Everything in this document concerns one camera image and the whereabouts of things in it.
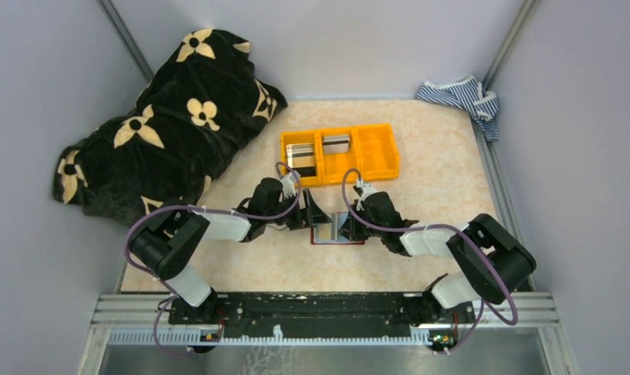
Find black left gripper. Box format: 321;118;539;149
265;188;331;230

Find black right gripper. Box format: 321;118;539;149
338;203;385;241

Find red leather card holder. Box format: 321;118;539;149
310;212;365;245

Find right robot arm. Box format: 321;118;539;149
339;181;537;322

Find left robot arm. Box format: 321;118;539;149
123;172;331;323

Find cards in left bin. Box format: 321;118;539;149
286;143;317;177

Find cards in bin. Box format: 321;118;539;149
322;134;351;155
286;143;317;177

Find cards in middle bin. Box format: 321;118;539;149
322;134;351;155

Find yellow plastic bin right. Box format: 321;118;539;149
353;123;400;181

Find yellow plastic bin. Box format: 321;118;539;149
280;130;324;188
319;127;363;185
353;123;400;181

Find yellow plastic bin left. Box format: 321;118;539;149
280;130;324;188

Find yellow plastic bin middle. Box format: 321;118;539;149
319;127;363;185

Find blue white striped cloth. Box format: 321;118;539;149
416;75;499;141

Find black floral blanket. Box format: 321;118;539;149
52;28;288;226

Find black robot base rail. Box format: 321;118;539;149
168;292;475;339

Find aluminium frame rail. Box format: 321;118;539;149
88;292;560;346

